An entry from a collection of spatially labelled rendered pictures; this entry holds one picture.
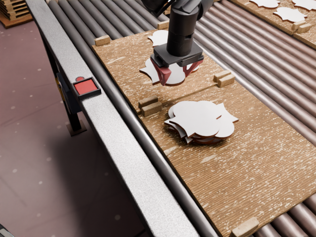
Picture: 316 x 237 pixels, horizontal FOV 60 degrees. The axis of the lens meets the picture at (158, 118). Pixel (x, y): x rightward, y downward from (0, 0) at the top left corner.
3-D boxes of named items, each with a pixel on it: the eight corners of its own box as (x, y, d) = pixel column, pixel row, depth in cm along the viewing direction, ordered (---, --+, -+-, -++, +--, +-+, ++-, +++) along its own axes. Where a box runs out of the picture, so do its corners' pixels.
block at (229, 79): (220, 88, 86) (221, 81, 84) (216, 85, 87) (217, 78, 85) (234, 82, 88) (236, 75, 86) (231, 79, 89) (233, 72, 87)
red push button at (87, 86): (80, 98, 86) (79, 95, 85) (74, 87, 90) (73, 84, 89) (98, 92, 88) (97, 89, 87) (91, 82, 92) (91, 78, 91)
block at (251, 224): (234, 243, 54) (237, 238, 52) (228, 234, 55) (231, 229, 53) (257, 228, 56) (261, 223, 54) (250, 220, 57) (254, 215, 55)
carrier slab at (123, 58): (137, 116, 80) (137, 112, 79) (92, 49, 105) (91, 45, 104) (232, 81, 91) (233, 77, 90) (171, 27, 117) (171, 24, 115)
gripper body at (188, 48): (202, 57, 66) (209, 30, 60) (166, 70, 62) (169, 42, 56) (187, 42, 69) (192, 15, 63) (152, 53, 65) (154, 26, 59)
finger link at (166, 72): (185, 86, 70) (191, 58, 63) (161, 96, 68) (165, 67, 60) (170, 70, 74) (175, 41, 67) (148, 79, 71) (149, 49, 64)
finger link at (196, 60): (199, 81, 72) (206, 52, 65) (176, 90, 69) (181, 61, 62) (184, 65, 75) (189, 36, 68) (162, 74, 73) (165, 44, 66)
